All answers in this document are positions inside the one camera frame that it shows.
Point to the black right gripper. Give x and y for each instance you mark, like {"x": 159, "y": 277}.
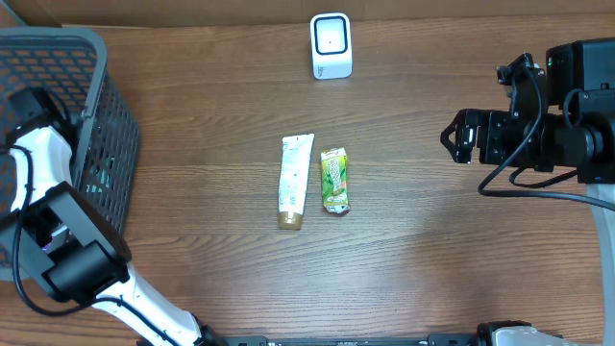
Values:
{"x": 492, "y": 125}

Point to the green tea drink carton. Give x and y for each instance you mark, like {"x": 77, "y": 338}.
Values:
{"x": 334, "y": 180}

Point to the white tube gold cap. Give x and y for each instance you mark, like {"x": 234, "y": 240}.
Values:
{"x": 293, "y": 181}

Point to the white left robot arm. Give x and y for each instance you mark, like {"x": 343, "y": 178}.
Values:
{"x": 65, "y": 256}

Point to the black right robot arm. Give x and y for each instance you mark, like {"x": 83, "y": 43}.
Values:
{"x": 555, "y": 141}

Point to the white barcode scanner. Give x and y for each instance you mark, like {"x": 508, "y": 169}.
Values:
{"x": 331, "y": 46}

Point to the grey plastic shopping basket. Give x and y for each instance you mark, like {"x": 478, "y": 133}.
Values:
{"x": 71, "y": 65}

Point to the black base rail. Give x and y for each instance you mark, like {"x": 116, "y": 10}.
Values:
{"x": 482, "y": 336}

